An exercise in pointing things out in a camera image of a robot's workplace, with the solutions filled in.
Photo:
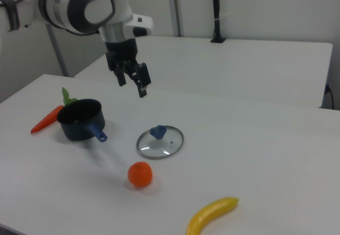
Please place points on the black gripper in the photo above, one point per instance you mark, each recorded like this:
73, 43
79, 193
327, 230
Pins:
120, 52

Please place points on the glass lid with blue knob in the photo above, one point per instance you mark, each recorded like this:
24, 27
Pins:
159, 147

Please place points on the dark blue saucepan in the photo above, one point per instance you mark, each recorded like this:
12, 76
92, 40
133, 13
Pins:
79, 121

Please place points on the white side table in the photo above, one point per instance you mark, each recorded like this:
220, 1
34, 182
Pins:
225, 65

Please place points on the orange toy carrot with leaves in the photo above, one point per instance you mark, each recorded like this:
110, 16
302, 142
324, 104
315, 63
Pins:
46, 121

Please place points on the orange toy tangerine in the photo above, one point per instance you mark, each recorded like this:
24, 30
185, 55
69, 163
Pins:
140, 174

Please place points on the black pole with table clamp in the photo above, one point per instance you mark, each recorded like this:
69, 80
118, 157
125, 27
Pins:
217, 12

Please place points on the yellow toy banana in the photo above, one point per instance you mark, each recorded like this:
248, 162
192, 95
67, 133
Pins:
207, 213

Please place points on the grey metal frame post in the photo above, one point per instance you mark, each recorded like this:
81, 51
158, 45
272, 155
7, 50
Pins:
58, 52
175, 7

